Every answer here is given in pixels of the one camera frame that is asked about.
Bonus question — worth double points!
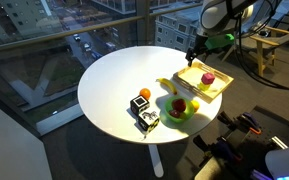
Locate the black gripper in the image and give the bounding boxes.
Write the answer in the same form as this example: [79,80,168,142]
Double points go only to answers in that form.
[185,33,209,68]

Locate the yellow banana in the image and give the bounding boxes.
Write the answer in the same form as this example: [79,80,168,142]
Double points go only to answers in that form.
[155,77,179,96]

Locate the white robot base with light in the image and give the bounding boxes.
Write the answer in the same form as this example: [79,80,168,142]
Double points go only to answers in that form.
[264,139,289,180]

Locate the green plastic bowl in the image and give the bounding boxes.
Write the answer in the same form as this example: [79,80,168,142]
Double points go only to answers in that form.
[164,95,196,125]

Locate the pink cube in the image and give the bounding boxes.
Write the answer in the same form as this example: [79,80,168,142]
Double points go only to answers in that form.
[200,72,216,85]

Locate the yellow-green cube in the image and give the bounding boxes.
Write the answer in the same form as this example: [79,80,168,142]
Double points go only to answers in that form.
[198,81,212,92]

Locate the wooden tray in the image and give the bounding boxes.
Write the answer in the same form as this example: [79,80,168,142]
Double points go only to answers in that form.
[172,60,235,104]

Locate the red apple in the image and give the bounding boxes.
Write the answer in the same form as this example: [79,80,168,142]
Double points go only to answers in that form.
[171,98,187,113]

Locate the yellow lemon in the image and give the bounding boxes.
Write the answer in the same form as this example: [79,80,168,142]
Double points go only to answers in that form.
[190,99,201,113]

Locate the dark purple plum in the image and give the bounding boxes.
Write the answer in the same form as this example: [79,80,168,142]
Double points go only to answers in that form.
[169,109,181,119]

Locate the orange fruit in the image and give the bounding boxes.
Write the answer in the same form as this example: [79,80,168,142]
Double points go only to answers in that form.
[139,87,152,101]

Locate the wooden chair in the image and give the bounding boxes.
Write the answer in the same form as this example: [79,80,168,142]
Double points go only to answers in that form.
[222,25,289,78]

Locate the black clamp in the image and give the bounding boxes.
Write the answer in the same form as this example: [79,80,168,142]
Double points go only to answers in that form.
[193,134,215,155]
[217,111,238,129]

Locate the zebra print cube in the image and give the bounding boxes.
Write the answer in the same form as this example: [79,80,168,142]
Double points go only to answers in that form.
[137,110,161,133]

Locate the blue clamp with orange tip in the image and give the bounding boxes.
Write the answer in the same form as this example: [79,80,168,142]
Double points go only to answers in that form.
[237,112,262,135]
[213,138,243,165]

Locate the white table base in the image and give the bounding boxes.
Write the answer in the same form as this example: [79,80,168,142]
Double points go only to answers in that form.
[148,143,165,178]

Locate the metal window railing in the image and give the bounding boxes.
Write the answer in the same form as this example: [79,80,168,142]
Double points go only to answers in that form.
[0,1,205,56]

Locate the black perforated mounting board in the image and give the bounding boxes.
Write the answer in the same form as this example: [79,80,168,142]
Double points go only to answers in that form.
[193,106,289,180]

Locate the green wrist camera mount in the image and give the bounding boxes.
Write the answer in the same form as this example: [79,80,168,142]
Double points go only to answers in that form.
[204,33,235,51]

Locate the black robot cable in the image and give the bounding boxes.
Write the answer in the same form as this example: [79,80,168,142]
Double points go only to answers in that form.
[226,0,289,92]

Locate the window frame post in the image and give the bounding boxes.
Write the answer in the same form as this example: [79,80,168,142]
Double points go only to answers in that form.
[136,0,152,48]

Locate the silver metal bracket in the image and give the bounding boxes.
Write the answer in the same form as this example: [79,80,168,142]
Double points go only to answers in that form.
[271,135,289,150]

